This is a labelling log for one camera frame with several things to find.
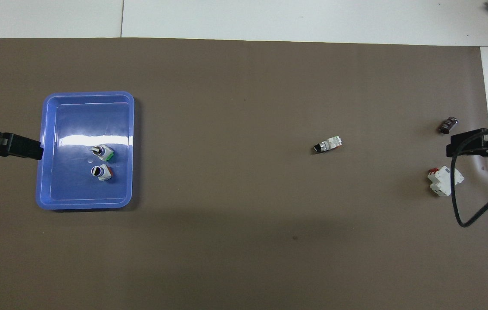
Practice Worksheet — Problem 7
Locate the small dark terminal block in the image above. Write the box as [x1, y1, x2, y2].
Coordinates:
[438, 116, 460, 135]

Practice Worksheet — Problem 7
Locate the rotary switch with red base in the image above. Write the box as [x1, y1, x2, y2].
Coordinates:
[91, 164, 114, 182]

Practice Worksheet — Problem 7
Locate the white red circuit breaker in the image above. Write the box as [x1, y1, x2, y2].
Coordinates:
[427, 166, 465, 197]

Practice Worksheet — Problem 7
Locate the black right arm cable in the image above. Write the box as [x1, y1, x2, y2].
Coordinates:
[451, 127, 488, 228]

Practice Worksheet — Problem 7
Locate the rotary switch with green base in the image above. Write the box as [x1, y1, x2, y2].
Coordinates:
[90, 145, 114, 162]

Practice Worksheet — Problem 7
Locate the white rotary selector switch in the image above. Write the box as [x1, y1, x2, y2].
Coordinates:
[313, 136, 342, 153]

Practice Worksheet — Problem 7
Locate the blue plastic tray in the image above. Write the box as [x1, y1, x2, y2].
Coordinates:
[36, 91, 135, 210]

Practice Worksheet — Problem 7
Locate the brown table mat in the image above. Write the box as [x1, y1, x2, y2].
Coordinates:
[0, 38, 488, 310]

